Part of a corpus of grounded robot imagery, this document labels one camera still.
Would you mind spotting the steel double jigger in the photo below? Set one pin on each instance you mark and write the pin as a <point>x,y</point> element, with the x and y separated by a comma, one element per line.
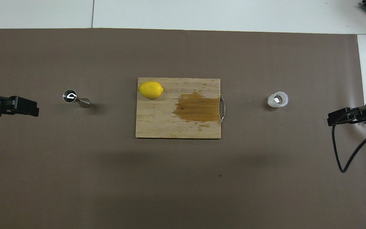
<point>69,96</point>

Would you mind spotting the wooden cutting board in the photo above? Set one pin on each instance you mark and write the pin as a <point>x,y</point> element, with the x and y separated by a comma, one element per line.
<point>157,121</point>

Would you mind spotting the yellow lemon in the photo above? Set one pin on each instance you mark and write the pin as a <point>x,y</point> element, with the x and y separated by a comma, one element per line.
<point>150,89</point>

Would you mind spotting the brown table mat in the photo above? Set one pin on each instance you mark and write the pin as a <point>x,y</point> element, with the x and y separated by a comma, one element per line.
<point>75,175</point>

